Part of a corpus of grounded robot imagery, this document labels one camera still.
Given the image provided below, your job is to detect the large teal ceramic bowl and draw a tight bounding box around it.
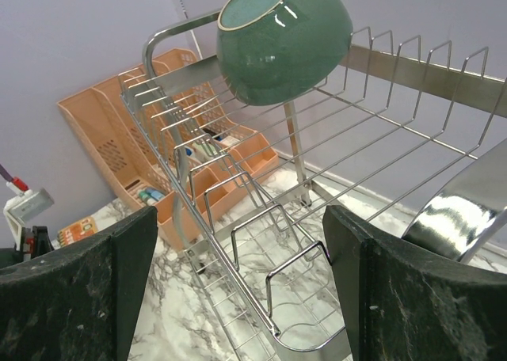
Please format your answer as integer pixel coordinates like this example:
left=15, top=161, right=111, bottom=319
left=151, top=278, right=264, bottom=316
left=216, top=0, right=353, bottom=106

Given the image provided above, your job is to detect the orange snack packet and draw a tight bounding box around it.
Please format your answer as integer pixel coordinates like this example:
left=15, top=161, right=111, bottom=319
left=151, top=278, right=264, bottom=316
left=57, top=216, right=98, bottom=247

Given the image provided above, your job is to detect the steel two-tier dish rack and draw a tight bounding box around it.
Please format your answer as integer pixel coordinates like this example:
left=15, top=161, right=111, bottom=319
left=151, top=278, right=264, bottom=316
left=118, top=12, right=506, bottom=360

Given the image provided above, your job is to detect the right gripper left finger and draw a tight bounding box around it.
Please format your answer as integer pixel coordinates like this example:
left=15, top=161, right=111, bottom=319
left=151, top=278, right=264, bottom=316
left=1, top=207, right=158, bottom=360

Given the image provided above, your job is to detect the orange plastic file organizer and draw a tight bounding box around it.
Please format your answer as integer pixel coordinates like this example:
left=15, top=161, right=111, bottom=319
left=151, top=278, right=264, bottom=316
left=56, top=47, right=280, bottom=252

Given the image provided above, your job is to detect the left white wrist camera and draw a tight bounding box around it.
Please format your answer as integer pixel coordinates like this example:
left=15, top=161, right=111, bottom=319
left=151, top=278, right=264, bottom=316
left=3, top=177, right=54, bottom=251

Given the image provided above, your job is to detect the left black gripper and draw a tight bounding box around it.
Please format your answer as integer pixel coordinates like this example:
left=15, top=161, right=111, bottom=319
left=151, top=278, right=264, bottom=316
left=1, top=226, right=54, bottom=267

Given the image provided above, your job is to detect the green white box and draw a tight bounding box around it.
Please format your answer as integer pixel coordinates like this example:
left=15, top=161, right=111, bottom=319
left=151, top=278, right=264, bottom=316
left=187, top=140, right=221, bottom=163

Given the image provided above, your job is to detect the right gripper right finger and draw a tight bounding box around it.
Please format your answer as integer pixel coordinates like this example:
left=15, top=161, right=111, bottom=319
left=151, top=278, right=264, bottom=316
left=322, top=205, right=506, bottom=360

